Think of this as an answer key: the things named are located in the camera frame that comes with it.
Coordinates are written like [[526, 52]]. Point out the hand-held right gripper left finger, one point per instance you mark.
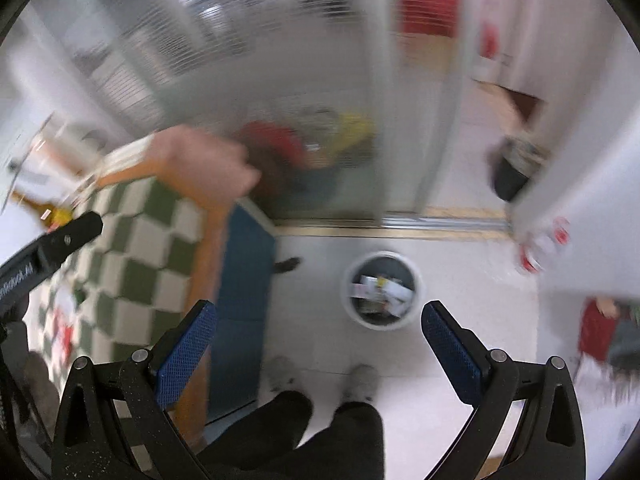
[[187, 355]]

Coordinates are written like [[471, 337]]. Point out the green white checkered tablecloth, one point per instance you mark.
[[145, 260]]

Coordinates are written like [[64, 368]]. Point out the heap of discarded paper packaging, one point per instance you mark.
[[382, 290]]

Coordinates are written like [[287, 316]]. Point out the red bag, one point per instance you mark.
[[272, 145]]

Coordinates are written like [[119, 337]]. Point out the yellow bag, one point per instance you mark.
[[355, 130]]

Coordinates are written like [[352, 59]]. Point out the person's right leg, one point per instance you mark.
[[350, 440]]

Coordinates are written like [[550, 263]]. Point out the frosted sliding glass door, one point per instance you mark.
[[200, 35]]

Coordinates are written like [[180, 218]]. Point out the brown sauce bottle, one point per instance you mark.
[[50, 212]]

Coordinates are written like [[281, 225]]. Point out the red sack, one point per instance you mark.
[[597, 332]]

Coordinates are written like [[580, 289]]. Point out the dark waste bin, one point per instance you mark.
[[512, 175]]

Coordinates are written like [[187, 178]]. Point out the dark shoe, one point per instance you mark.
[[287, 264]]

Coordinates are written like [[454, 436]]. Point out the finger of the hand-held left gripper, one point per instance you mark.
[[75, 234]]

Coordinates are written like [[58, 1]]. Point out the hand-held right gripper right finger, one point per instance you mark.
[[450, 355]]

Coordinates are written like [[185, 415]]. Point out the white round trash bin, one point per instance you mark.
[[355, 312]]

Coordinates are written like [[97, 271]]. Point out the pink cloth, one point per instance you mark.
[[200, 165]]

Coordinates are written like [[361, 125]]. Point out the red white packages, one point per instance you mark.
[[542, 247]]

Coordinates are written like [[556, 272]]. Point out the grey fuzzy slipper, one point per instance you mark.
[[282, 374], [361, 382]]

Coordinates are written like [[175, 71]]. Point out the brown cardboard piece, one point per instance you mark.
[[515, 102]]

